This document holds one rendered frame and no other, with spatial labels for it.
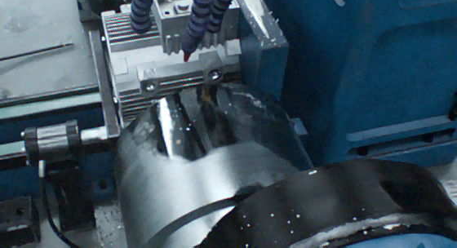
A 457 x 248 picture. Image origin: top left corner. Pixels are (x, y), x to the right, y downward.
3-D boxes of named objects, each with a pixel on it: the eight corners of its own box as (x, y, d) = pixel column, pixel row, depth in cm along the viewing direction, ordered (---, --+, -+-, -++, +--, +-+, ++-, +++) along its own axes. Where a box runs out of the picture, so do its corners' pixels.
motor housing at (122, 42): (210, 57, 104) (213, -25, 90) (239, 128, 91) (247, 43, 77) (110, 74, 101) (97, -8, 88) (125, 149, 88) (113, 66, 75)
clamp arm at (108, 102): (126, 147, 79) (104, 41, 96) (125, 134, 76) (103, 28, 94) (104, 151, 78) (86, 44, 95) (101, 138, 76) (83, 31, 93)
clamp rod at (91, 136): (109, 132, 80) (108, 124, 79) (112, 142, 79) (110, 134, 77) (57, 142, 79) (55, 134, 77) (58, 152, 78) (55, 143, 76)
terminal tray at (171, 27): (219, 6, 90) (220, -30, 85) (237, 45, 83) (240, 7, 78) (150, 17, 88) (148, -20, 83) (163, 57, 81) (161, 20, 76)
